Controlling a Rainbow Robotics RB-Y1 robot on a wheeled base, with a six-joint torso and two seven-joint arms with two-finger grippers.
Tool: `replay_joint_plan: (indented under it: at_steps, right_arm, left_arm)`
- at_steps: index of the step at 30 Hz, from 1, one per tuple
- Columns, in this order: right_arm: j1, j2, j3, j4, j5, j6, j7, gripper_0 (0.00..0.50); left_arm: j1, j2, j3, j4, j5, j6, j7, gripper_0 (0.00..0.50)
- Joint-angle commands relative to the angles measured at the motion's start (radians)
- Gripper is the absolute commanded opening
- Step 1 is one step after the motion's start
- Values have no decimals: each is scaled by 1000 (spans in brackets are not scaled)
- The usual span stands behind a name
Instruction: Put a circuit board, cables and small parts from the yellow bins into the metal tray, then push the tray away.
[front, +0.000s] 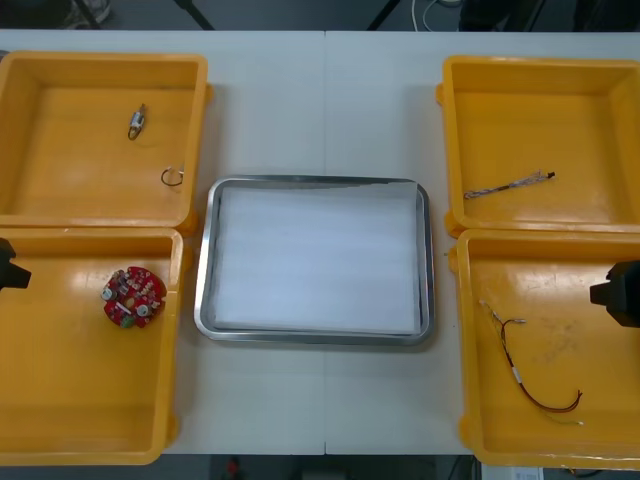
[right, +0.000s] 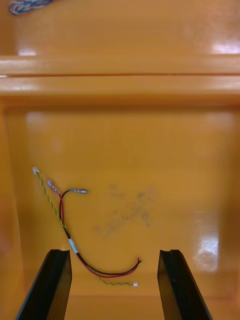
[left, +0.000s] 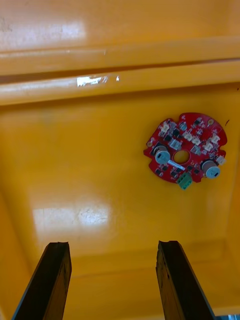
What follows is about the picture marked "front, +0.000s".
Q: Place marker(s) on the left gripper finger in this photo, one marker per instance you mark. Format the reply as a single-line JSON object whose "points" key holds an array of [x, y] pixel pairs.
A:
{"points": [[22, 280]]}

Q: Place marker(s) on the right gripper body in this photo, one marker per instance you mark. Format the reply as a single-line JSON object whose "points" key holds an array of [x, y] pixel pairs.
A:
{"points": [[625, 295]]}

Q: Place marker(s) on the black stand leg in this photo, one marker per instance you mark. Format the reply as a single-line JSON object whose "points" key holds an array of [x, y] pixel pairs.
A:
{"points": [[382, 15], [197, 15]]}

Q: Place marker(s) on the person's shoe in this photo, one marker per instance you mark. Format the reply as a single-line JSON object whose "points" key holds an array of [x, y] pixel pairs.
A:
{"points": [[95, 9]]}

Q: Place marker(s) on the white sheet liner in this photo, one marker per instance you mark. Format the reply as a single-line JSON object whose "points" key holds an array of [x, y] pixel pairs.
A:
{"points": [[315, 260]]}

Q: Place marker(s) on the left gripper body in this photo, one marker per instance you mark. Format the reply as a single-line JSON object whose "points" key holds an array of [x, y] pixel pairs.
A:
{"points": [[6, 265]]}

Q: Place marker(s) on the round red circuit board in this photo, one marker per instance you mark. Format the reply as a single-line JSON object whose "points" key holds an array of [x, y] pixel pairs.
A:
{"points": [[131, 292]]}

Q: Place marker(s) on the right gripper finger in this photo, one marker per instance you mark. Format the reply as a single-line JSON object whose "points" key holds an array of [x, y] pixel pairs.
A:
{"points": [[599, 295]]}

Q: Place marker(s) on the yellow-orange plastic bin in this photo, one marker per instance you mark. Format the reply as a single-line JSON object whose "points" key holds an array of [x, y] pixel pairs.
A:
{"points": [[550, 440], [540, 130], [65, 390], [75, 175]]}

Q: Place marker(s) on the steel tray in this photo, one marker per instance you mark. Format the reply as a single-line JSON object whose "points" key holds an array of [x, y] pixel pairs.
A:
{"points": [[201, 300]]}

